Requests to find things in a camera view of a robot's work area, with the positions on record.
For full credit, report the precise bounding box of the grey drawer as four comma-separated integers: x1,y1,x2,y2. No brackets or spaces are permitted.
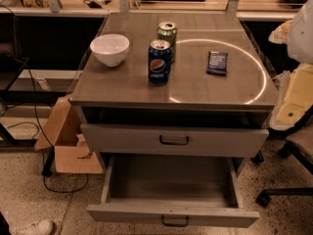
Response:
81,123,268,158
88,155,259,228

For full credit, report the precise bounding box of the black floor cable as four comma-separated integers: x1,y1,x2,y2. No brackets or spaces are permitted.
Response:
0,3,90,194

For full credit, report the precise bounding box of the dark blue snack bar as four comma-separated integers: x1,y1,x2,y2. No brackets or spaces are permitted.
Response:
206,51,228,75

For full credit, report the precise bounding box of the white sneaker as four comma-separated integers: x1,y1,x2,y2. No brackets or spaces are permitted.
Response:
11,219,54,235

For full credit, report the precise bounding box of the blue Pepsi can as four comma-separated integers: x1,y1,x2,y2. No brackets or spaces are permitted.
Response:
148,39,171,84

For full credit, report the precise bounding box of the white ceramic bowl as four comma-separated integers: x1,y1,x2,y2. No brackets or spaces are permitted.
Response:
90,34,130,67

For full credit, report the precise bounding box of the brown cardboard box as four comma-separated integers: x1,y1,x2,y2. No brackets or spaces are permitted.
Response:
34,96,104,176

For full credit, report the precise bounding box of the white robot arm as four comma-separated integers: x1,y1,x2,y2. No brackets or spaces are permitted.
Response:
268,0,313,130

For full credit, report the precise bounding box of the green soda can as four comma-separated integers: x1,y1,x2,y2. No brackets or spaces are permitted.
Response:
156,22,178,62

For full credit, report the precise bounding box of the grey drawer cabinet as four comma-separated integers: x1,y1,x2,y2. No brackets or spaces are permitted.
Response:
69,11,280,174

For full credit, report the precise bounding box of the grey top drawer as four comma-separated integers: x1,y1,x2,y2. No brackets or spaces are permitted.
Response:
81,123,268,158

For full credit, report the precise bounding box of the black side table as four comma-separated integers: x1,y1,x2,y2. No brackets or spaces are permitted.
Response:
0,13,37,149

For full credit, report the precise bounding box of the black office chair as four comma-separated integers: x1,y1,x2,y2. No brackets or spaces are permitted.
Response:
256,116,313,207

